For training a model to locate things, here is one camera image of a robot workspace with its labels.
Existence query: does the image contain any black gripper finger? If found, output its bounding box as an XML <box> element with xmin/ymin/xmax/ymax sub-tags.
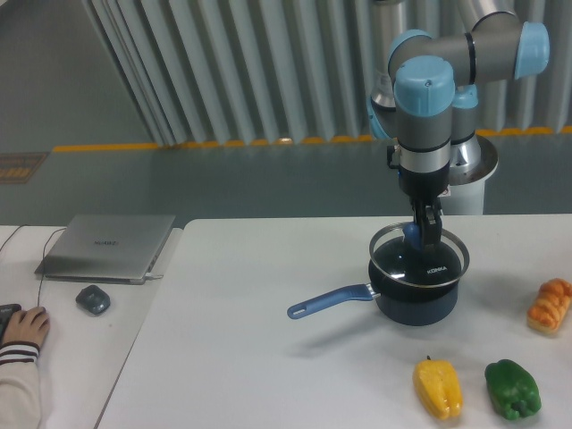
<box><xmin>423</xmin><ymin>201</ymin><xmax>442</xmax><ymax>247</ymax></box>
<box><xmin>411</xmin><ymin>198</ymin><xmax>425</xmax><ymax>248</ymax></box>

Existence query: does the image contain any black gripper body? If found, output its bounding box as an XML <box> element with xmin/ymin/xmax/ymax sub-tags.
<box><xmin>398</xmin><ymin>164</ymin><xmax>450</xmax><ymax>206</ymax></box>

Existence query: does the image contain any glass lid with blue knob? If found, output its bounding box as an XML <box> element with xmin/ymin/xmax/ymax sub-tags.
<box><xmin>369</xmin><ymin>222</ymin><xmax>470</xmax><ymax>289</ymax></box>

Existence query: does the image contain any white striped sleeve forearm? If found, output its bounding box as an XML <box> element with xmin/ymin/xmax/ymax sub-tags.
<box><xmin>1</xmin><ymin>341</ymin><xmax>41</xmax><ymax>428</ymax></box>

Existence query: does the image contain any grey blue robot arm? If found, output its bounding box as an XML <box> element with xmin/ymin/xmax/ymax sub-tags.
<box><xmin>368</xmin><ymin>1</ymin><xmax>551</xmax><ymax>249</ymax></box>

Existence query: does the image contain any person's hand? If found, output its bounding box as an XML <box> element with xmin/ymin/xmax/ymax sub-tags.
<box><xmin>1</xmin><ymin>307</ymin><xmax>50</xmax><ymax>349</ymax></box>

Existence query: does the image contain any orange bread loaf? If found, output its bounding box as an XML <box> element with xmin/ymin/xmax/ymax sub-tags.
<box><xmin>526</xmin><ymin>278</ymin><xmax>571</xmax><ymax>334</ymax></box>

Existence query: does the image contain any yellow bell pepper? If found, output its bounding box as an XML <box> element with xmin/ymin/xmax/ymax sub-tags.
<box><xmin>412</xmin><ymin>357</ymin><xmax>463</xmax><ymax>420</ymax></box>

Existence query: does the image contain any green bell pepper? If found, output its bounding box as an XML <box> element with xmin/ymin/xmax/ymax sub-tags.
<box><xmin>484</xmin><ymin>359</ymin><xmax>542</xmax><ymax>421</ymax></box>

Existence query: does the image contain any silver laptop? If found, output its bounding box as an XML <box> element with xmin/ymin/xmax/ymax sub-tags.
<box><xmin>36</xmin><ymin>214</ymin><xmax>175</xmax><ymax>284</ymax></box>

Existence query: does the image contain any black keyboard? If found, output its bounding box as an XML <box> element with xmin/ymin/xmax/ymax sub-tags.
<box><xmin>1</xmin><ymin>304</ymin><xmax>22</xmax><ymax>345</ymax></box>

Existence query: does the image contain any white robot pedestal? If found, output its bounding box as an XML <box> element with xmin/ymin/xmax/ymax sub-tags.
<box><xmin>441</xmin><ymin>131</ymin><xmax>499</xmax><ymax>215</ymax></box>

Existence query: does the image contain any dark saucepan with blue handle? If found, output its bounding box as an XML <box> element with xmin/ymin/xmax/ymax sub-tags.
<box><xmin>287</xmin><ymin>253</ymin><xmax>468</xmax><ymax>326</ymax></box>

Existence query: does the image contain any black cable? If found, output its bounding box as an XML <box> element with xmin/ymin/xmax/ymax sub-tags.
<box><xmin>0</xmin><ymin>223</ymin><xmax>68</xmax><ymax>309</ymax></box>

